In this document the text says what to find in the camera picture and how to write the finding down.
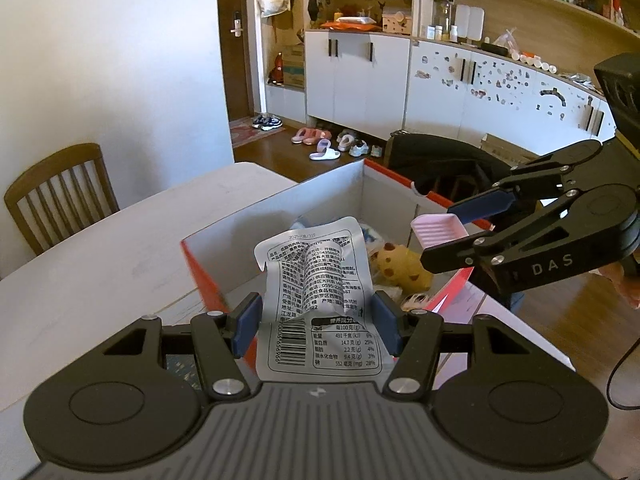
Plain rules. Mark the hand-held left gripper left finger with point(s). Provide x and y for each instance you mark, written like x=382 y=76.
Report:
x=247 y=327

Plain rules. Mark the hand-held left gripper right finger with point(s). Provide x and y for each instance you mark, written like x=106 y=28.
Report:
x=387 y=325

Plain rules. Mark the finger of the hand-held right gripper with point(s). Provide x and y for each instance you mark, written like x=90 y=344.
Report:
x=450 y=255
x=480 y=202

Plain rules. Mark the pink soap dish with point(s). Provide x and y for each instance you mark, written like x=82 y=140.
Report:
x=437 y=230

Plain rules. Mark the yellow plush toy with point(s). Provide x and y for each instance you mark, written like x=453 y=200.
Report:
x=400 y=265

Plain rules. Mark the silver snack packet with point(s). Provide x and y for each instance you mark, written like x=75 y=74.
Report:
x=320 y=280

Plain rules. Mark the red cardboard box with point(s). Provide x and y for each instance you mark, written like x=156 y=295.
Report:
x=280 y=220

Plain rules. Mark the white marble desktop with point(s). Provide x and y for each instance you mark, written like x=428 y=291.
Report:
x=100 y=260

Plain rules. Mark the person's right hand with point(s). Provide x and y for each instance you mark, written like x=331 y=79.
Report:
x=625 y=280

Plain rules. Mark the dark chair with jacket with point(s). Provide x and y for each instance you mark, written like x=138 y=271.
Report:
x=450 y=160

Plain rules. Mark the white slipper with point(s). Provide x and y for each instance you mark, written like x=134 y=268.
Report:
x=325 y=151

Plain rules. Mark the white bottle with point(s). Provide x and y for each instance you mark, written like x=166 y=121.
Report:
x=454 y=34

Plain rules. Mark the pink slipper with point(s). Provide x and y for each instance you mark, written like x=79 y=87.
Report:
x=320 y=136
x=300 y=136

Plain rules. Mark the tall glass jar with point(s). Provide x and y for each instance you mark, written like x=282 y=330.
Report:
x=443 y=15

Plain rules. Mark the red doormat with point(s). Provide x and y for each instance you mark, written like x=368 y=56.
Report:
x=245 y=135

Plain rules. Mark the orange tray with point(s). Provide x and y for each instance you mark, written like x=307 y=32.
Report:
x=350 y=23

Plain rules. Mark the printed cardboard box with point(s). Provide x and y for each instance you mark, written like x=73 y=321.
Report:
x=294 y=67

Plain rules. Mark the red figurine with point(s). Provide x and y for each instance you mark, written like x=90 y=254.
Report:
x=276 y=70

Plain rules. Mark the brown door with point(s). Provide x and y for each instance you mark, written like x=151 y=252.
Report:
x=245 y=70

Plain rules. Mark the wooden chair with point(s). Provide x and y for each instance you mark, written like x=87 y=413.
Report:
x=50 y=160

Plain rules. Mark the silver door lock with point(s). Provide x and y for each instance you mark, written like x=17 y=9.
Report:
x=236 y=22

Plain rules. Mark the white wooden wall cabinet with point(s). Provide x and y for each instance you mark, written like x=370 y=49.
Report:
x=360 y=75

